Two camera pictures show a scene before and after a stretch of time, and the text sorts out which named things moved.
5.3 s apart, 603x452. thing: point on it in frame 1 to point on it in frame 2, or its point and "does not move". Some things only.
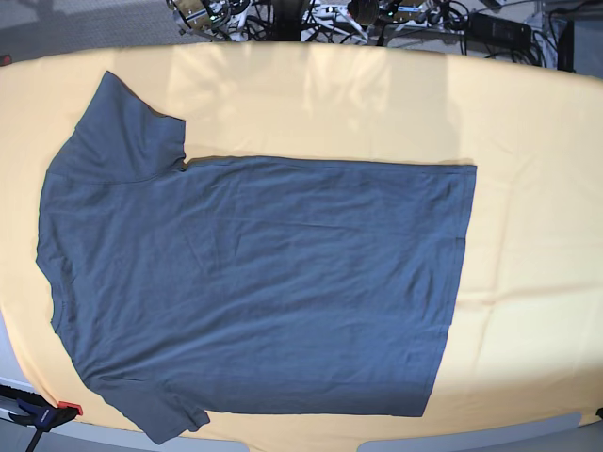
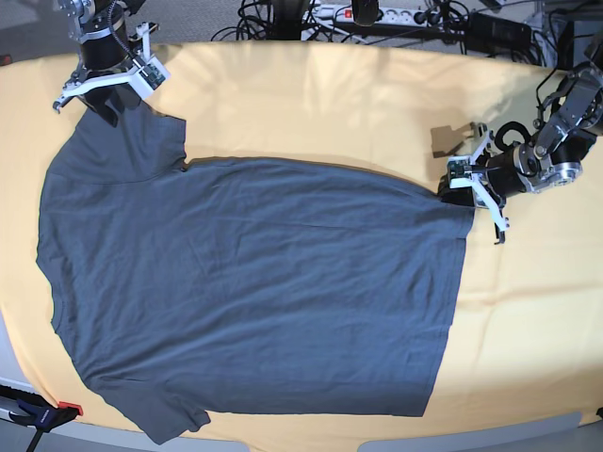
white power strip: (331, 23) to (341, 16)
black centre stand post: (287, 20) does not move
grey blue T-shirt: (185, 285) does not move
